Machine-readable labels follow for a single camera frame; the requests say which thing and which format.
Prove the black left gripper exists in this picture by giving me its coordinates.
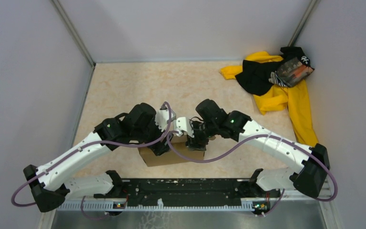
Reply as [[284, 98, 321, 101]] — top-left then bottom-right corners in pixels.
[[132, 114, 174, 156]]

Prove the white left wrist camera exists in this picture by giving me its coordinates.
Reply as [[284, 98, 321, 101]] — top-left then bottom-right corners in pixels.
[[155, 109, 176, 132]]

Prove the patterned grey pouch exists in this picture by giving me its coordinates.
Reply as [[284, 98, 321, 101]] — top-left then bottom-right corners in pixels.
[[268, 55, 315, 88]]

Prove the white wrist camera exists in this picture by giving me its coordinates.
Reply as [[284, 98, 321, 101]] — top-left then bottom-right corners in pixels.
[[155, 109, 176, 132], [173, 117, 194, 138]]

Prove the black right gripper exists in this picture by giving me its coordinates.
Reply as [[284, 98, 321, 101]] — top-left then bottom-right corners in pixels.
[[185, 121, 218, 151]]

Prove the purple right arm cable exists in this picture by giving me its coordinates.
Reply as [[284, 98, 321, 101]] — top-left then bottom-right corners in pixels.
[[166, 130, 339, 217]]

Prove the black cloth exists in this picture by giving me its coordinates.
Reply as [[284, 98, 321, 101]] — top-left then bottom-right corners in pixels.
[[235, 46, 312, 96]]

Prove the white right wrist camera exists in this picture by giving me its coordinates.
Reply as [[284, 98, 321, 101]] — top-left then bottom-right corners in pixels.
[[173, 117, 194, 138]]

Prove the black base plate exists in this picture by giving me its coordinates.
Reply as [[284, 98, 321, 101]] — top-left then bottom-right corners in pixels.
[[94, 178, 280, 207]]

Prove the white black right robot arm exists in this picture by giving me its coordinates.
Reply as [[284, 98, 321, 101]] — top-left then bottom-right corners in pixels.
[[176, 99, 330, 198]]

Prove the brown cardboard box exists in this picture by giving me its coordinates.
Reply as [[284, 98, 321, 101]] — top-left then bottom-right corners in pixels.
[[138, 135, 205, 167]]

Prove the aluminium frame rail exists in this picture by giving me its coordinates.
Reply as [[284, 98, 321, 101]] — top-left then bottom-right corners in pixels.
[[38, 178, 340, 229]]

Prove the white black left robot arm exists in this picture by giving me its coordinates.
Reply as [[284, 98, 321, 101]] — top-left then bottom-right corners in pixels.
[[23, 102, 176, 213]]

